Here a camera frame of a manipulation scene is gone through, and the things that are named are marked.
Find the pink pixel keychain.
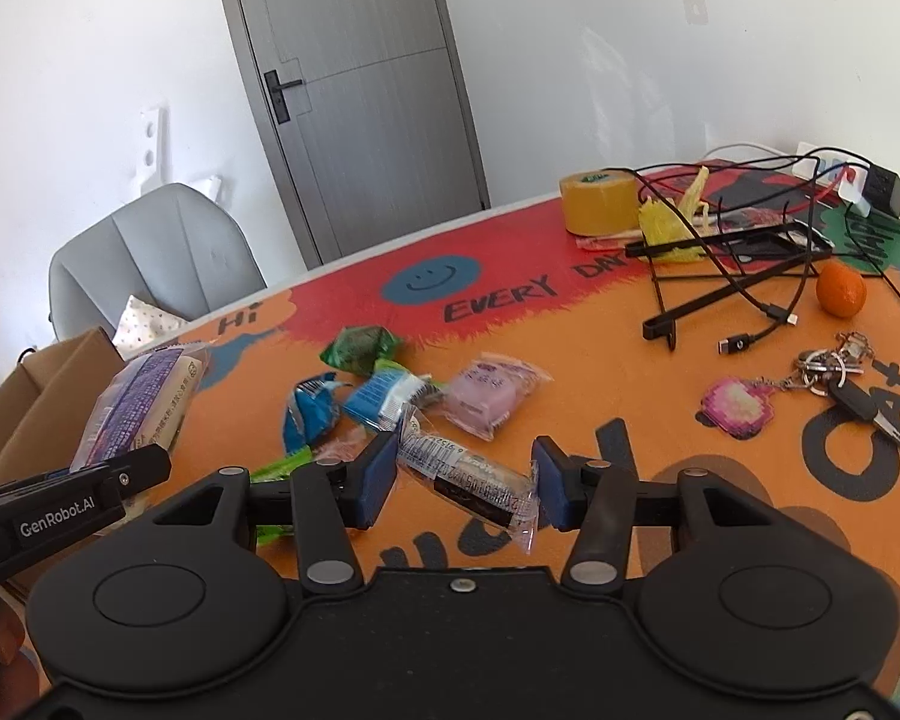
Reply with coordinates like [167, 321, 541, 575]
[694, 376, 777, 437]

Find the bunch of keys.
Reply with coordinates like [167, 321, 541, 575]
[776, 331, 900, 460]

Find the colourful printed tablecloth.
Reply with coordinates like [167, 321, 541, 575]
[172, 165, 900, 720]

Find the black wire stand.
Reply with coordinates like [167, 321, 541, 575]
[625, 221, 835, 353]

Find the yellow crumpled wrapper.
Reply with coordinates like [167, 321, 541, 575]
[637, 165, 713, 265]

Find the black door handle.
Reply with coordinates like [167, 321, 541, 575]
[262, 69, 306, 125]

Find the green and orange snack packet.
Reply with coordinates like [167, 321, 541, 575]
[251, 435, 376, 545]

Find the white foam board with holes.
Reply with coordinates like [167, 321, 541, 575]
[133, 103, 172, 196]

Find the dark green snack packet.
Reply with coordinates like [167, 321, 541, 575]
[322, 325, 404, 376]

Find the orange mandarin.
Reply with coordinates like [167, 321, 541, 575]
[816, 261, 867, 317]

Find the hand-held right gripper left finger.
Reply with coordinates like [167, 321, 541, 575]
[152, 429, 403, 593]

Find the white dotted pillow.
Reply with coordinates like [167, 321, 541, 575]
[112, 296, 192, 361]

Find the person's left hand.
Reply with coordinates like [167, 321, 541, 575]
[0, 597, 43, 720]

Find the white power strip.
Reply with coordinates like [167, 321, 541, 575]
[795, 141, 900, 224]

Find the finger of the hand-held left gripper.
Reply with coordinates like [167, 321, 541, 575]
[67, 444, 173, 500]

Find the red clear wrapper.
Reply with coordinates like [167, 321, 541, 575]
[576, 229, 646, 252]

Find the grey door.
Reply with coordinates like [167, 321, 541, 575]
[210, 0, 492, 269]

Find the blue snack packet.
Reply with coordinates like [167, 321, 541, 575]
[283, 373, 346, 455]
[343, 360, 432, 432]

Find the grey upholstered chair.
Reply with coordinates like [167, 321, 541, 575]
[49, 182, 267, 342]

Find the clear white-label snack packet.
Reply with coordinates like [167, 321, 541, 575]
[396, 403, 541, 554]

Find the yellow tape roll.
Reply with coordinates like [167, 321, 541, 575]
[559, 171, 641, 237]

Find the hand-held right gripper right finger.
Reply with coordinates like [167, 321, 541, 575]
[531, 435, 778, 590]

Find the long purple snack packet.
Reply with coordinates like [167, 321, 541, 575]
[71, 345, 211, 475]

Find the white cable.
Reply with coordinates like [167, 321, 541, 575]
[701, 139, 800, 166]

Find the brown cardboard box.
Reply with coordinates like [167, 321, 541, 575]
[0, 326, 132, 601]

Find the black charger plug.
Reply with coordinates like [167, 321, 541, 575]
[862, 163, 900, 217]

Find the pink snack packet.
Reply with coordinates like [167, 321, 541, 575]
[441, 352, 554, 442]

